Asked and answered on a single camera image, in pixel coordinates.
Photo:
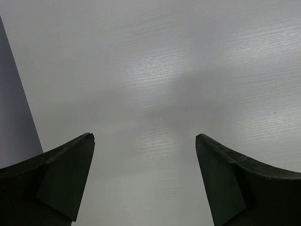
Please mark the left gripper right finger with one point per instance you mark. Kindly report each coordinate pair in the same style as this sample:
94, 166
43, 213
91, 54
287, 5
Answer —
242, 191

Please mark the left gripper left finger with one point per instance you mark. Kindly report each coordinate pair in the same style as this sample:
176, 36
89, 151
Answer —
46, 190

